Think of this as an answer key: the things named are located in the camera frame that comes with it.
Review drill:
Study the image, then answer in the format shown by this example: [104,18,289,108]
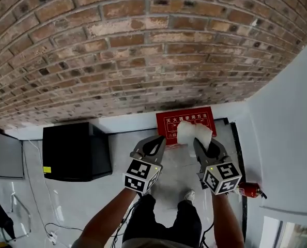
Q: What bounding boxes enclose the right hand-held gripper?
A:
[193,137,243,196]

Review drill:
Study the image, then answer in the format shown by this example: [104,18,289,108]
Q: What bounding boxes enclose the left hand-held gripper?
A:
[122,135,167,193]

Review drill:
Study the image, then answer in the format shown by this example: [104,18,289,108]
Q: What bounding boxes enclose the red fire extinguisher box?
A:
[155,106,218,149]

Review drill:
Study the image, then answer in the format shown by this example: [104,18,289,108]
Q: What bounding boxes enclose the white cloth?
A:
[176,120,213,158]

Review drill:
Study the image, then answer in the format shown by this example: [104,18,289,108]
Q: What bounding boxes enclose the person's left forearm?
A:
[75,189,139,248]

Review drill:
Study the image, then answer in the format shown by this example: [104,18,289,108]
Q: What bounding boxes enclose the person's right forearm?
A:
[210,192,244,248]

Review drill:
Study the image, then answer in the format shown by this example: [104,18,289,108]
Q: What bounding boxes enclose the red fire extinguisher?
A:
[237,181,268,200]

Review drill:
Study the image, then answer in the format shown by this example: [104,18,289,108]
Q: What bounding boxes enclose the black box cabinet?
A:
[42,122,113,182]

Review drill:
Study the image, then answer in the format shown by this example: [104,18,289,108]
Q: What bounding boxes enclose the person's right shoe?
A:
[183,189,196,203]

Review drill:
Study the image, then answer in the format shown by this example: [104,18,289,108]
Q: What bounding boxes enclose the person's black trousers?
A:
[122,194,203,246]

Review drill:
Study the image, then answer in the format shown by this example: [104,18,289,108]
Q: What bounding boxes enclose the person's grey shirt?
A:
[72,238,198,248]

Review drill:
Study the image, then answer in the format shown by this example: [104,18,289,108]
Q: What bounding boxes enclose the window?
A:
[262,215,307,248]

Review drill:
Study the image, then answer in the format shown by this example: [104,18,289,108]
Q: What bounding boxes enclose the white power strip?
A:
[47,230,58,245]

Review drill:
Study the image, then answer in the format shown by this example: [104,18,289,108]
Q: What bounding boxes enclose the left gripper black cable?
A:
[112,192,146,248]

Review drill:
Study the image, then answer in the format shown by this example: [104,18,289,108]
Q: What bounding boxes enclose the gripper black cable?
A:
[112,192,146,248]
[199,221,215,248]

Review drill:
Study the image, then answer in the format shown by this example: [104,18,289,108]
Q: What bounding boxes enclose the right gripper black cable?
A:
[199,221,215,248]

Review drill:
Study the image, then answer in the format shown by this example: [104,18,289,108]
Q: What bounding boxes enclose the white cable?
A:
[28,138,56,240]

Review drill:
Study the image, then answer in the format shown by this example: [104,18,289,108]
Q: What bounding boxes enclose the black floor cable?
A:
[44,222,126,239]

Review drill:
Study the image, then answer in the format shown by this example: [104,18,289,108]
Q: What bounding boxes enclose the metal chair frame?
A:
[3,192,32,242]

